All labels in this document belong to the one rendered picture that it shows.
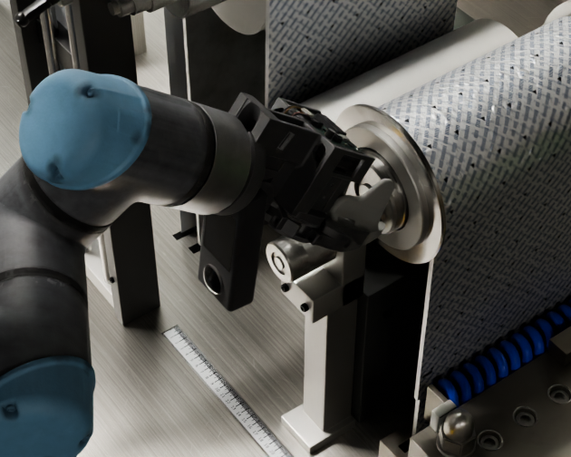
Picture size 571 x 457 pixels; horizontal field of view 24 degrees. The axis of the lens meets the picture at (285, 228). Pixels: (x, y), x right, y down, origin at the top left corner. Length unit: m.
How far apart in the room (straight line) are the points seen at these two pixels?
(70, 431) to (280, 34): 0.53
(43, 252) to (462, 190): 0.39
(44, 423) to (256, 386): 0.66
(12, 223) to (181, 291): 0.66
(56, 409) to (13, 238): 0.14
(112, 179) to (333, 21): 0.46
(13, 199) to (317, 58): 0.47
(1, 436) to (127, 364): 0.67
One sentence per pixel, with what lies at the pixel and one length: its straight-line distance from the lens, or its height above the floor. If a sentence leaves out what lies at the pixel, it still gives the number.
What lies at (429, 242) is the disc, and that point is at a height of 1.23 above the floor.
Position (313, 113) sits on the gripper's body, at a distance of 1.03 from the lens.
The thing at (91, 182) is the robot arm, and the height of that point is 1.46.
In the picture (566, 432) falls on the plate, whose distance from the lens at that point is 1.25.
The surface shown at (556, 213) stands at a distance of 1.23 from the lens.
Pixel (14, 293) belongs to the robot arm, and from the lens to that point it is 0.83.
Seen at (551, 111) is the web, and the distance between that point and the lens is 1.15.
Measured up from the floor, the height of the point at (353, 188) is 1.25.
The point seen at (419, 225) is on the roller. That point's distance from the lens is 1.10.
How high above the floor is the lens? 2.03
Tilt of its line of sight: 45 degrees down
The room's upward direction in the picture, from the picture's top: straight up
